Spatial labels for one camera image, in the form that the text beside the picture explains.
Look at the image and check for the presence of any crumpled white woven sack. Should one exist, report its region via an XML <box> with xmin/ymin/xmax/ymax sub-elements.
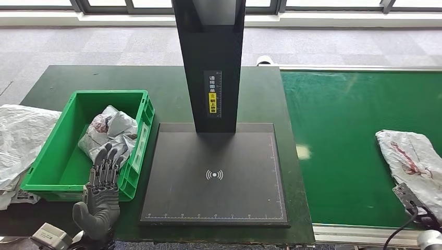
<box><xmin>0</xmin><ymin>104</ymin><xmax>62</xmax><ymax>211</ymax></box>

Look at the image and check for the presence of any white window sill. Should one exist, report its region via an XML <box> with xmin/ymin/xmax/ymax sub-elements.
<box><xmin>0</xmin><ymin>12</ymin><xmax>442</xmax><ymax>28</ymax></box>

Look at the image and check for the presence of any green conveyor belt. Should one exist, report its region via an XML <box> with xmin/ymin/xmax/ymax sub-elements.
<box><xmin>280</xmin><ymin>70</ymin><xmax>442</xmax><ymax>229</ymax></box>

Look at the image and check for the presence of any green plastic crate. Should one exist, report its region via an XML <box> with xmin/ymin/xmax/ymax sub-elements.
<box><xmin>20</xmin><ymin>90</ymin><xmax>155</xmax><ymax>203</ymax></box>

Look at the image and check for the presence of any white conveyor roller end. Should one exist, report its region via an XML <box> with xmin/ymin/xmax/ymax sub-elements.
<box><xmin>256</xmin><ymin>55</ymin><xmax>275</xmax><ymax>67</ymax></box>

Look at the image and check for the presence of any white crate label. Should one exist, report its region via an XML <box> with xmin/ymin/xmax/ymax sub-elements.
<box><xmin>132</xmin><ymin>122</ymin><xmax>150</xmax><ymax>173</ymax></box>

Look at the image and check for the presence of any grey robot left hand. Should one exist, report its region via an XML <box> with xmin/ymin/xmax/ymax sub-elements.
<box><xmin>72</xmin><ymin>143</ymin><xmax>124</xmax><ymax>241</ymax></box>

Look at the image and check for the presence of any small plain grey parcel bag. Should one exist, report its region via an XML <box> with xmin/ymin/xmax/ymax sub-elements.
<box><xmin>78</xmin><ymin>105</ymin><xmax>139</xmax><ymax>170</ymax></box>

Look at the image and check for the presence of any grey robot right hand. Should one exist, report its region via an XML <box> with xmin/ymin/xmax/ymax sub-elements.
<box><xmin>412</xmin><ymin>203</ymin><xmax>442</xmax><ymax>232</ymax></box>

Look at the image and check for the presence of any long grey parcel red print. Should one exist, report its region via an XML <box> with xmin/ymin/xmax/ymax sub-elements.
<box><xmin>375</xmin><ymin>129</ymin><xmax>442</xmax><ymax>225</ymax></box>

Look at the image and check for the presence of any black scanner column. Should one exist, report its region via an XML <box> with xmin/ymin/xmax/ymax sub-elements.
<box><xmin>171</xmin><ymin>0</ymin><xmax>247</xmax><ymax>134</ymax></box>

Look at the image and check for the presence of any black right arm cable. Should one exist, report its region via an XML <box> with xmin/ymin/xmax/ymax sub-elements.
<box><xmin>382</xmin><ymin>202</ymin><xmax>420</xmax><ymax>250</ymax></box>

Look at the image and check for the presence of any black and yellow column sticker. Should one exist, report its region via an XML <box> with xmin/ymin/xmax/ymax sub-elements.
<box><xmin>203</xmin><ymin>70</ymin><xmax>223</xmax><ymax>119</ymax></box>

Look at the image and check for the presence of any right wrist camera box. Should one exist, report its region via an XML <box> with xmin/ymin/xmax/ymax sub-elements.
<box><xmin>392</xmin><ymin>183</ymin><xmax>425</xmax><ymax>211</ymax></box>

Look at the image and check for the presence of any black scanner base plate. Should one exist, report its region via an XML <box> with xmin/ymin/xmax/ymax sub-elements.
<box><xmin>139</xmin><ymin>123</ymin><xmax>290</xmax><ymax>228</ymax></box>

